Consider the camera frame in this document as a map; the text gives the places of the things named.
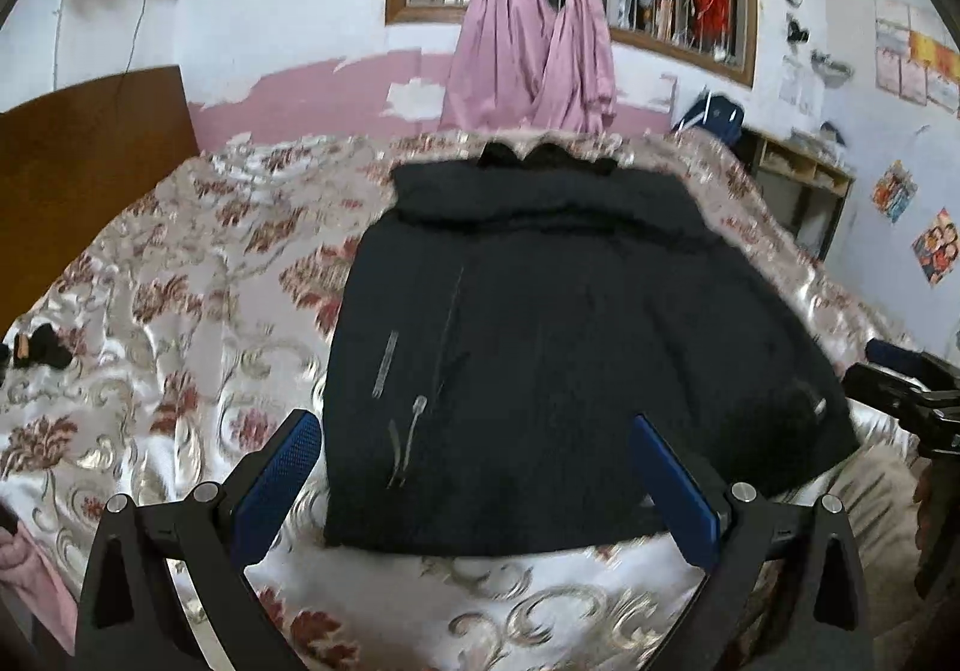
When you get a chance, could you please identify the white wall paper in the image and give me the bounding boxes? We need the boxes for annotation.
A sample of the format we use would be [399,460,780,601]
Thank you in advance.
[778,56,815,117]

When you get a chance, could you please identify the small black cloth item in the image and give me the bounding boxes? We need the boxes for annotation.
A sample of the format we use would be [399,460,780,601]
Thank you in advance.
[15,322,76,368]

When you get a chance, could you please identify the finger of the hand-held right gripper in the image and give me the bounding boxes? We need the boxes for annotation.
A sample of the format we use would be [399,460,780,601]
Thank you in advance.
[841,362,931,421]
[865,339,960,383]

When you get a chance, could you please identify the black wall cable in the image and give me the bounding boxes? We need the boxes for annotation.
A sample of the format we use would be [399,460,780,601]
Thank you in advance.
[124,0,162,72]

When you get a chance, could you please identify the wooden headboard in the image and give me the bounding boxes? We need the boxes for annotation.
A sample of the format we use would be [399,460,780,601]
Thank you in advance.
[0,65,202,334]

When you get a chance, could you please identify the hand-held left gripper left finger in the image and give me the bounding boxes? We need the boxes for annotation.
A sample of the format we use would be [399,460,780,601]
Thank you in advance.
[71,408,325,671]

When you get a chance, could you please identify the person's right hand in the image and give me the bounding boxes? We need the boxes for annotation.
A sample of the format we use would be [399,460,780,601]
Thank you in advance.
[913,457,960,601]

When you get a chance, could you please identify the cartoon wall sticker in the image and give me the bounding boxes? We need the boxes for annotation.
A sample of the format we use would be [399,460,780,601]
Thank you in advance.
[911,207,960,286]
[871,161,920,223]

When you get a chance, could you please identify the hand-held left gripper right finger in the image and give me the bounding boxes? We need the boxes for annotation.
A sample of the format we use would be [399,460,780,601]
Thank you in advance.
[630,414,875,671]

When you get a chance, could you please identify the stack of papers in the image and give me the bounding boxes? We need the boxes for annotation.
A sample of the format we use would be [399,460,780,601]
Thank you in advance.
[791,128,845,159]

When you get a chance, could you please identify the wooden cubby shelf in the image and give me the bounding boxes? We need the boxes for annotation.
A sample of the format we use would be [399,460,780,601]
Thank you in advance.
[739,127,856,259]

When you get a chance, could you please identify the black jacket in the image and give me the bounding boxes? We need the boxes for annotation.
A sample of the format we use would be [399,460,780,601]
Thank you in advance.
[322,142,861,558]

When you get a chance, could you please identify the blue backpack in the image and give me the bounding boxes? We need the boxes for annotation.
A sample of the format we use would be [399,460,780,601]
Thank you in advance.
[671,89,745,143]

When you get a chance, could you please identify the cluster of wall certificates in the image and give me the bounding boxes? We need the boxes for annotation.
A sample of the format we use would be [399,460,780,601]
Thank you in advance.
[874,0,960,117]

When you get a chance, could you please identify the beige cloth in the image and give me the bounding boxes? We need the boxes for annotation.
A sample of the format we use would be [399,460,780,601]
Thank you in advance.
[825,446,931,671]

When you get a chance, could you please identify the pink cloth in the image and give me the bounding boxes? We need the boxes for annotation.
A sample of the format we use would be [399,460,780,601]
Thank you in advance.
[0,521,80,642]

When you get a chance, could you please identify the floral satin bedspread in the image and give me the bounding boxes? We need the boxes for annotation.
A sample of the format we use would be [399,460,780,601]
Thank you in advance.
[0,129,920,671]

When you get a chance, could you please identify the small wall rack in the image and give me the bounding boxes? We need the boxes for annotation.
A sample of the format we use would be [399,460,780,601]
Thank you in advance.
[810,52,854,84]

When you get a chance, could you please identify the pink curtain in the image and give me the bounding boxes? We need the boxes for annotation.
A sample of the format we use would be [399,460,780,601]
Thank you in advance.
[536,0,695,132]
[439,0,560,132]

